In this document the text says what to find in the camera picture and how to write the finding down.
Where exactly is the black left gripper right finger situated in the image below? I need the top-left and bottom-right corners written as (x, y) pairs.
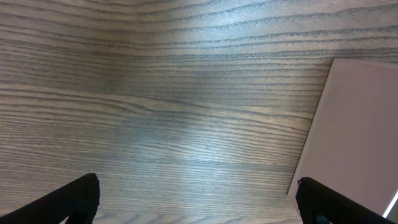
top-left (295, 177), bottom-right (395, 224)

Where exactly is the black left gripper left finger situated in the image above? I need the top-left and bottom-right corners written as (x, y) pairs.
top-left (1, 173), bottom-right (100, 224)

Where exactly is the pink cardboard box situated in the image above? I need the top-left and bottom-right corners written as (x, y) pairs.
top-left (287, 58), bottom-right (397, 217)

